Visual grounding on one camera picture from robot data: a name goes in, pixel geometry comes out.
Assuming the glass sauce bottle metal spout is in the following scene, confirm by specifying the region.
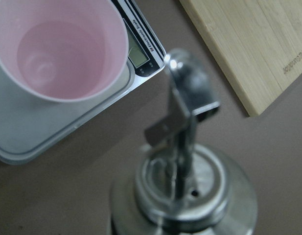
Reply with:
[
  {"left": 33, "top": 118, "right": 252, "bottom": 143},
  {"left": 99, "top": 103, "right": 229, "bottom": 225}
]
[{"left": 107, "top": 48, "right": 257, "bottom": 235}]

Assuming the pink plastic cup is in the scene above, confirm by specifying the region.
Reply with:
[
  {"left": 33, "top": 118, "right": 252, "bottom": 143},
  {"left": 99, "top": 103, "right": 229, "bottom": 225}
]
[{"left": 0, "top": 0, "right": 128, "bottom": 102}]

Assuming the silver kitchen scale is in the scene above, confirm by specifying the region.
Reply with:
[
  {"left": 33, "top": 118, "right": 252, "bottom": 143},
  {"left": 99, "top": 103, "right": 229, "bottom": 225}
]
[{"left": 0, "top": 0, "right": 166, "bottom": 165}]

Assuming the wooden cutting board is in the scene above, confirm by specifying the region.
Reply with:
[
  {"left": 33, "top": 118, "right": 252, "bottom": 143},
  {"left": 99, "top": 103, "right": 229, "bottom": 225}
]
[{"left": 181, "top": 0, "right": 302, "bottom": 117}]

